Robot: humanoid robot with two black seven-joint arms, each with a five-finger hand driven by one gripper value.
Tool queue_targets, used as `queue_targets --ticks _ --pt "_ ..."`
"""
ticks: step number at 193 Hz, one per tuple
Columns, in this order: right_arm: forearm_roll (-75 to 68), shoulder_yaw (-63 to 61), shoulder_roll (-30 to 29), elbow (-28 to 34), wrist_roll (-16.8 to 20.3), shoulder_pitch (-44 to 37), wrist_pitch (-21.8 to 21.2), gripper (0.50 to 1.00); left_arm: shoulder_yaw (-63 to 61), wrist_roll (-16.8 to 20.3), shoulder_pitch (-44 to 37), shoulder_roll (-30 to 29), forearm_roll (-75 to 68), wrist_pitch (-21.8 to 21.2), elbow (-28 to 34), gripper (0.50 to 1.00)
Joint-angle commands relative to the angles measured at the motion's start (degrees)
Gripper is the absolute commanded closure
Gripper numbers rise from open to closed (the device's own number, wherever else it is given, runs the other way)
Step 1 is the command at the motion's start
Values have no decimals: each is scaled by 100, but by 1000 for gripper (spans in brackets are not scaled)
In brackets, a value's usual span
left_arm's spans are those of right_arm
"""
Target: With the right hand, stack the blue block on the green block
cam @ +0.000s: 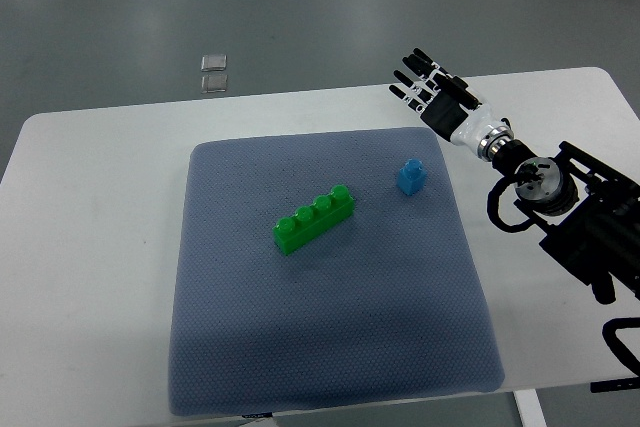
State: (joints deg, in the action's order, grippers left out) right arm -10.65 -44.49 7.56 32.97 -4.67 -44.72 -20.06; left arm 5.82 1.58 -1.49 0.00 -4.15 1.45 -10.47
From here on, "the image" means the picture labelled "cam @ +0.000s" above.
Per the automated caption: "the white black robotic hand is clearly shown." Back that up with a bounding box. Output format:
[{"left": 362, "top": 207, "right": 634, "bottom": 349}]
[{"left": 389, "top": 48, "right": 515, "bottom": 162}]

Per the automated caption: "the small blue block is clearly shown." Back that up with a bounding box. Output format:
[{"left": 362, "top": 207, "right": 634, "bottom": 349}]
[{"left": 396, "top": 158, "right": 427, "bottom": 196}]

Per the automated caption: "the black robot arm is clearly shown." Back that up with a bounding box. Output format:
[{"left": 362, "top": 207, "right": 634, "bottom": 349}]
[{"left": 486, "top": 139, "right": 639, "bottom": 305}]

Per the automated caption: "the long green block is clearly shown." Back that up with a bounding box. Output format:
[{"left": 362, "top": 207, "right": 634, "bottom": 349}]
[{"left": 272, "top": 184, "right": 355, "bottom": 255}]

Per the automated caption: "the blue-grey cloth mat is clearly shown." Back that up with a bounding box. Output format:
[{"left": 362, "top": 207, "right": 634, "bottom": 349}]
[{"left": 169, "top": 127, "right": 504, "bottom": 416}]

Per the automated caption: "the upper metal floor plate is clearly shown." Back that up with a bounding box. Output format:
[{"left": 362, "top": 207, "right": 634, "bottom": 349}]
[{"left": 201, "top": 54, "right": 227, "bottom": 72}]

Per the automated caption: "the white table leg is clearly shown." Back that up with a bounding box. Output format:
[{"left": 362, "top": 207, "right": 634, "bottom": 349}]
[{"left": 513, "top": 389, "right": 547, "bottom": 427}]

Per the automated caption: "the black table control panel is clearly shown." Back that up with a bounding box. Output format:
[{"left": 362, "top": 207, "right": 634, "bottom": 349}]
[{"left": 590, "top": 377, "right": 640, "bottom": 394}]

